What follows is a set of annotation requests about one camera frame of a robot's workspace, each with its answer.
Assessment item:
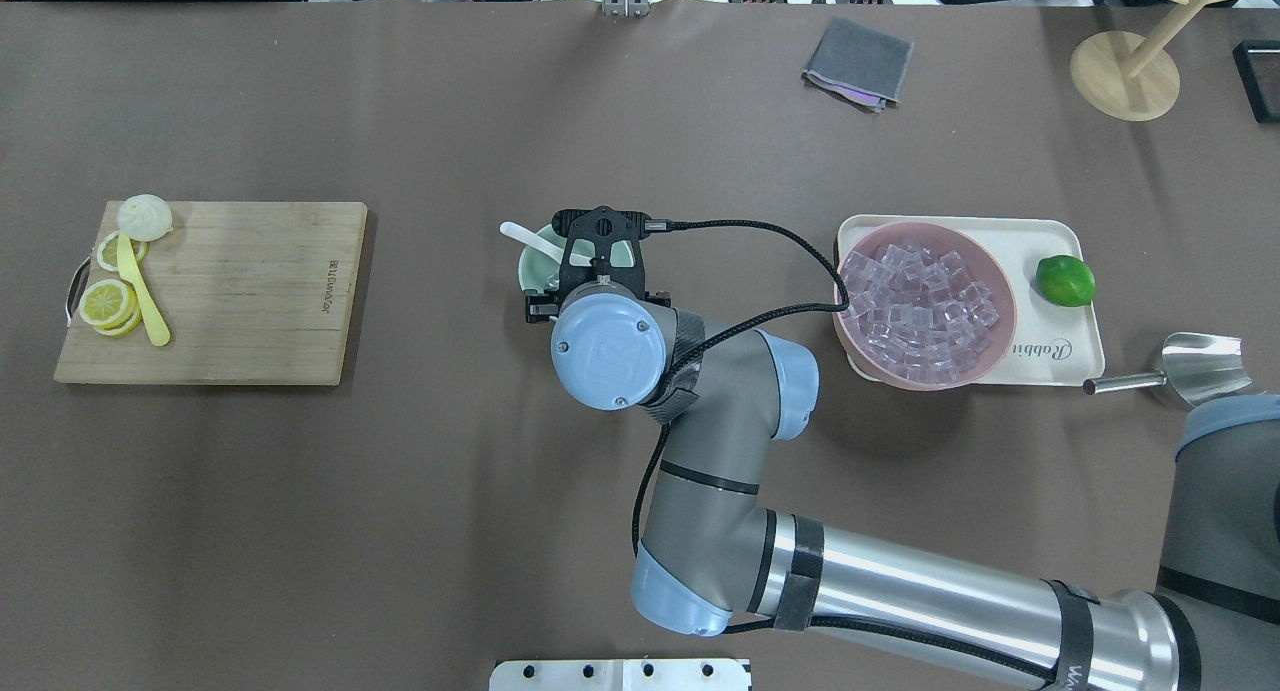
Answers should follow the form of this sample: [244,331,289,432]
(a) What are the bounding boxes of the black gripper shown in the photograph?
[524,205,672,325]

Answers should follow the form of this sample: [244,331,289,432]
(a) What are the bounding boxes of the white ceramic spoon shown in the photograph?
[499,221,593,267]

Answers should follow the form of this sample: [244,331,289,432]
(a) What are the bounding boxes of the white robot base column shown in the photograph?
[488,658,754,690]

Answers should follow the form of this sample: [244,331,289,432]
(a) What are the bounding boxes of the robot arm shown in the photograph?
[550,221,1277,690]

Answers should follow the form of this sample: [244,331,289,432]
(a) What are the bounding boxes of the mint green bowl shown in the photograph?
[517,223,635,293]

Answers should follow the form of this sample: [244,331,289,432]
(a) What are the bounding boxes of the pink bowl of ice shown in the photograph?
[835,220,1018,392]

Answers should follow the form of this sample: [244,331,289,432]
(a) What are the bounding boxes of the metal ice scoop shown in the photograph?
[1082,331,1265,409]

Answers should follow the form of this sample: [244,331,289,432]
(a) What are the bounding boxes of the grey folded cloth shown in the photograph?
[801,18,915,113]

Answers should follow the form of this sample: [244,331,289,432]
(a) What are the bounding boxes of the wooden cutting board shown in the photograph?
[54,202,369,386]

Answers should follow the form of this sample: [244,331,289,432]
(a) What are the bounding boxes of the green lime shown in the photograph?
[1034,255,1097,308]

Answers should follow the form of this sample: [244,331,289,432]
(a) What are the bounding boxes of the cream serving tray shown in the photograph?
[833,214,1105,386]

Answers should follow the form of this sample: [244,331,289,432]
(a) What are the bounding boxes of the yellow plastic knife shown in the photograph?
[116,232,172,346]

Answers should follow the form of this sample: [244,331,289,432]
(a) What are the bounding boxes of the lemon slice near bun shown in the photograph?
[95,232,148,273]

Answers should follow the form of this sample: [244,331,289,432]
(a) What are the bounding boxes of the wooden mug tree stand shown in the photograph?
[1069,0,1226,122]

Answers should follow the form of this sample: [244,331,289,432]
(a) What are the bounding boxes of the lemon slice near handle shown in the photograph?
[77,278,142,337]

